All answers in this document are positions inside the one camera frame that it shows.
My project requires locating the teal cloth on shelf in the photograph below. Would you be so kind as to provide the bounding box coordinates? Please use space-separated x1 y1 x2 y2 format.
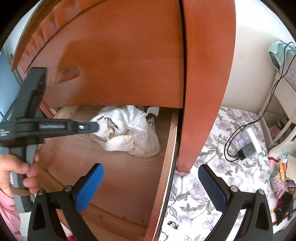
268 41 290 71

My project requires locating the black power adapter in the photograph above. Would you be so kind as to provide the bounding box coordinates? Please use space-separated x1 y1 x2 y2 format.
237 143 256 160

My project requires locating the brown wooden nightstand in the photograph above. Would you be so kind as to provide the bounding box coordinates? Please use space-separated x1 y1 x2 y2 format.
10 0 237 173

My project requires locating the white cloth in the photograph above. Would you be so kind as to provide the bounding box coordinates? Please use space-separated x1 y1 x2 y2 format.
91 105 161 158

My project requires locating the black charging cable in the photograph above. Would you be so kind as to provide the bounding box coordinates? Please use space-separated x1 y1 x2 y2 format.
224 42 296 162

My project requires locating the pink sleeve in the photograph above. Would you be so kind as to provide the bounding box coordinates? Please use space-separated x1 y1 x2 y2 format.
0 191 22 241

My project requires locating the person's left hand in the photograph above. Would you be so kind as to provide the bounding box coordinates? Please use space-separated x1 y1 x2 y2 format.
1 154 39 198

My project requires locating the white power strip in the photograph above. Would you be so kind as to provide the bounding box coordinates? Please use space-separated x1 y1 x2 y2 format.
242 128 261 157

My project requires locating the colourful toy clutter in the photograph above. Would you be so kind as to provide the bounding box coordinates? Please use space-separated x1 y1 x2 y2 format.
268 152 295 226

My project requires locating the white plastic shelf rack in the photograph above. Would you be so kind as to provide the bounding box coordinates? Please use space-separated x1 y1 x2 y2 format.
257 53 296 160

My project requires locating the grey floral quilt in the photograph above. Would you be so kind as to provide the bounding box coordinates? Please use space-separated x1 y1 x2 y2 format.
159 107 276 240

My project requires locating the wooden drawer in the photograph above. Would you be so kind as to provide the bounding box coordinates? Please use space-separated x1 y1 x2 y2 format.
11 1 184 108
39 108 179 240

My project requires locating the dark blue cabinet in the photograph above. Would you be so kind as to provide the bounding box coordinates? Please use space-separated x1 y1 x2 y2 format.
0 48 20 122

